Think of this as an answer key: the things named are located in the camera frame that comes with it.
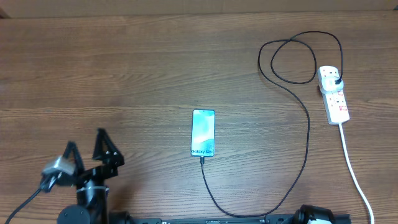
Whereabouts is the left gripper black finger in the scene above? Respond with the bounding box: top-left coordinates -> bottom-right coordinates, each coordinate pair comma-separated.
92,128 -> 123,162
62,141 -> 85,175

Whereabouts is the Samsung Galaxy smartphone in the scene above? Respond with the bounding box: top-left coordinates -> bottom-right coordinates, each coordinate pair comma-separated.
191,110 -> 215,157

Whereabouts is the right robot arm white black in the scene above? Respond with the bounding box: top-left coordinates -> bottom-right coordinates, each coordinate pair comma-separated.
292,205 -> 335,224

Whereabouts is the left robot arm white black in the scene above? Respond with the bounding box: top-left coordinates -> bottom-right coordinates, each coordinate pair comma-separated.
57,128 -> 131,224

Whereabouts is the white charger plug adapter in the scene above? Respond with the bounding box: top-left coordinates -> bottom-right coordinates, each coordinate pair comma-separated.
319,77 -> 344,94

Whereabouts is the white power strip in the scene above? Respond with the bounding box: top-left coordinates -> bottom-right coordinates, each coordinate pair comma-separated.
317,66 -> 350,125

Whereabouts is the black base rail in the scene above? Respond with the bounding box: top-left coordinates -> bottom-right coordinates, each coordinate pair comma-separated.
108,210 -> 352,224

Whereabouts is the white power strip cord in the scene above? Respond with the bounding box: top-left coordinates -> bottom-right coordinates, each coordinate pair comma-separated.
338,123 -> 376,224

